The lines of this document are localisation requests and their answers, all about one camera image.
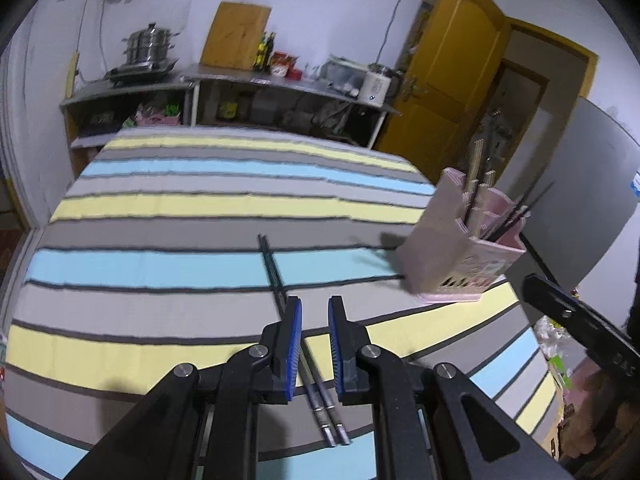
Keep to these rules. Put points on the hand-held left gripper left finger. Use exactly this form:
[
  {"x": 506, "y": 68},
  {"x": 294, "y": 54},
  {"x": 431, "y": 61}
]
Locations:
[{"x": 292, "y": 350}]

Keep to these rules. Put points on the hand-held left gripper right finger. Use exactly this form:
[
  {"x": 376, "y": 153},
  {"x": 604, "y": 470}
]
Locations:
[{"x": 336, "y": 350}]

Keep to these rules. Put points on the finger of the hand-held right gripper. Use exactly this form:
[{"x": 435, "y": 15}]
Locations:
[{"x": 555, "y": 302}]

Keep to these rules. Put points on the pink chopstick holder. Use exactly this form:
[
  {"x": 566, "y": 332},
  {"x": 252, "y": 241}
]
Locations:
[{"x": 440, "y": 250}]

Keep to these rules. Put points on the grey refrigerator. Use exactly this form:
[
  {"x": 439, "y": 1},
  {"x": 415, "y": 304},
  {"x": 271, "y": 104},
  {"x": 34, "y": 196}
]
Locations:
[{"x": 575, "y": 185}]

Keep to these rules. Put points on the striped tablecloth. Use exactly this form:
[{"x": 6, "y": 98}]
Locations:
[{"x": 225, "y": 200}]

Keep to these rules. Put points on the yellow wooden door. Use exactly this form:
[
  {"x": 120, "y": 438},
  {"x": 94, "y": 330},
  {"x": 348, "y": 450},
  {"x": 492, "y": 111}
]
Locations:
[{"x": 450, "y": 70}]

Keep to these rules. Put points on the white electric kettle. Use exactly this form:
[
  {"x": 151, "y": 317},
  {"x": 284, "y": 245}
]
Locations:
[{"x": 376, "y": 87}]

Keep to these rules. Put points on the steel kitchen table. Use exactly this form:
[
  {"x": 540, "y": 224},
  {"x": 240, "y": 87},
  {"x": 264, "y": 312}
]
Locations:
[{"x": 280, "y": 82}]

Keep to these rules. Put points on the red round container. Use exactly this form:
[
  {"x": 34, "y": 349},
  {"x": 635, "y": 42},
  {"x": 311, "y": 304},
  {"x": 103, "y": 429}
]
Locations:
[{"x": 297, "y": 74}]

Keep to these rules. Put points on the red-lidded sauce jar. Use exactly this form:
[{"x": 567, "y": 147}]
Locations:
[{"x": 284, "y": 65}]

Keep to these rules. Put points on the wooden counter shelf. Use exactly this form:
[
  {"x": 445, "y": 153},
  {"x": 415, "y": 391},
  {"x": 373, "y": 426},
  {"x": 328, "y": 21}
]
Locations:
[{"x": 100, "y": 105}]

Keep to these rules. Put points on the black gas stove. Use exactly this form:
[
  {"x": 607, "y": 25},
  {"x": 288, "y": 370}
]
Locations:
[{"x": 142, "y": 71}]

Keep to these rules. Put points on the wooden cutting board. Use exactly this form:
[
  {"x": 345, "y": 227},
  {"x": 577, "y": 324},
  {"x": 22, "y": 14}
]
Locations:
[{"x": 235, "y": 35}]

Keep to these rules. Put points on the steel steamer pot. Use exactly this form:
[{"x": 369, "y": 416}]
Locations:
[{"x": 147, "y": 45}]

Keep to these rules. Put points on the wooden door frame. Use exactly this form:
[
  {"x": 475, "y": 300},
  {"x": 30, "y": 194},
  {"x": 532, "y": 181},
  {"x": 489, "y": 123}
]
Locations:
[{"x": 550, "y": 60}]

